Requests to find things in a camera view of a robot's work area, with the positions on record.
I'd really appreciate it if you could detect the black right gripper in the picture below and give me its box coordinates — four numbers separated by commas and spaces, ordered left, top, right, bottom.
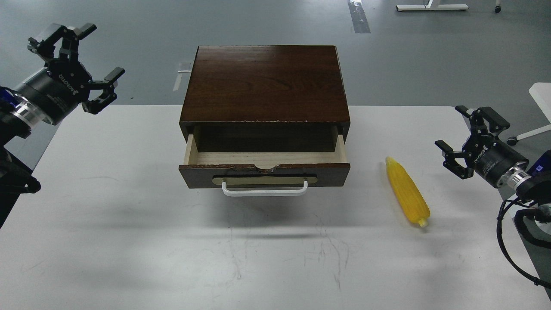
434, 105, 529, 189

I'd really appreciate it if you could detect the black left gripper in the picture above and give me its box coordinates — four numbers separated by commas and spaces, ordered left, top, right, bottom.
12, 23, 126, 125

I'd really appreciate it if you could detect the yellow corn cob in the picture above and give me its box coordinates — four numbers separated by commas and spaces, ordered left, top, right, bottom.
385, 156, 430, 228

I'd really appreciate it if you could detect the dark drawer with white handle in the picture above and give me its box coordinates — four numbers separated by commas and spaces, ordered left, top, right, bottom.
179, 135, 351, 197

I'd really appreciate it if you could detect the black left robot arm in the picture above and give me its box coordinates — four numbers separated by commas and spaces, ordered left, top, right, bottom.
0, 23, 125, 223

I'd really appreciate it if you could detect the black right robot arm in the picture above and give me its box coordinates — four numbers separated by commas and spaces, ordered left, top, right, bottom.
435, 105, 550, 289

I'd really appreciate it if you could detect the white office chair base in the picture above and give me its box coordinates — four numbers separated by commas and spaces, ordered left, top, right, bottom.
506, 83, 551, 146

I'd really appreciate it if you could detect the white desk leg base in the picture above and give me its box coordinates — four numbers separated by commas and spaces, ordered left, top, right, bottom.
395, 0, 469, 12

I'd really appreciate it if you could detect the dark wooden cabinet box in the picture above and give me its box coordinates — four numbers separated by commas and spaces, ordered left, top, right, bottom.
179, 45, 351, 152

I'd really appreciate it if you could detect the grey floor tape strip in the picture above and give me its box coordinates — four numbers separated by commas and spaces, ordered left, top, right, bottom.
347, 0, 371, 34

